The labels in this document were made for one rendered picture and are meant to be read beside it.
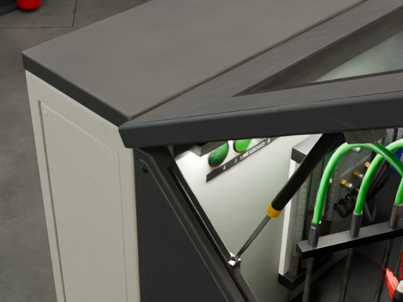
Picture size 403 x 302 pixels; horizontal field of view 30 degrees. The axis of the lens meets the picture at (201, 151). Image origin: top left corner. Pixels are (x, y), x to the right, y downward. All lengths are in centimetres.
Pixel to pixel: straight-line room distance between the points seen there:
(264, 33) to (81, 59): 33
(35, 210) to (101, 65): 211
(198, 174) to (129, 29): 30
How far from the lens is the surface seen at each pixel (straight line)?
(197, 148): 115
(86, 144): 125
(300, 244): 150
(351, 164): 166
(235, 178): 132
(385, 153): 119
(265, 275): 159
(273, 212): 100
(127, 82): 120
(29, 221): 326
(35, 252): 311
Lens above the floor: 211
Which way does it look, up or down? 36 degrees down
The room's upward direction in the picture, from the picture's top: 1 degrees clockwise
